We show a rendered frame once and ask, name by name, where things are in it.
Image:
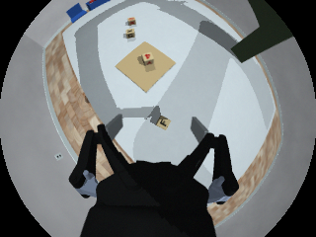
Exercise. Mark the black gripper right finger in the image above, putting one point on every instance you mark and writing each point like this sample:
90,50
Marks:
224,184

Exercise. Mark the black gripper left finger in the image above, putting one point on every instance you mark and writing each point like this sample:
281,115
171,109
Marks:
83,176

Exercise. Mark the tan flat mat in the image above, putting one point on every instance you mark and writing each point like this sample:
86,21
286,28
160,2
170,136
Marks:
145,76

